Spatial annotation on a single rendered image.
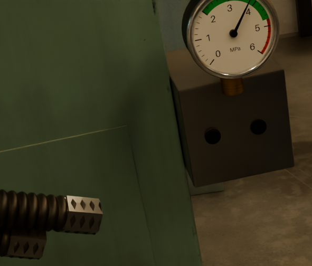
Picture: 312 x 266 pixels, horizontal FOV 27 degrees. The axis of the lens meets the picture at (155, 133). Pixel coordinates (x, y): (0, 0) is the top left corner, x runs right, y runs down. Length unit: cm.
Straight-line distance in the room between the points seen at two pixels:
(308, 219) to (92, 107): 107
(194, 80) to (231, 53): 5
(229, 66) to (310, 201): 118
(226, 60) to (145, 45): 8
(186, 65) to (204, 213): 109
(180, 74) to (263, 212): 109
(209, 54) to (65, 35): 11
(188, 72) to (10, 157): 15
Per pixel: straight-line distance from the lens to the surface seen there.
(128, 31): 50
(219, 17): 44
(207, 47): 45
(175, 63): 55
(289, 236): 148
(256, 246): 146
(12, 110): 51
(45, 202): 43
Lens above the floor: 76
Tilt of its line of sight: 21 degrees down
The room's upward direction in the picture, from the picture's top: 11 degrees counter-clockwise
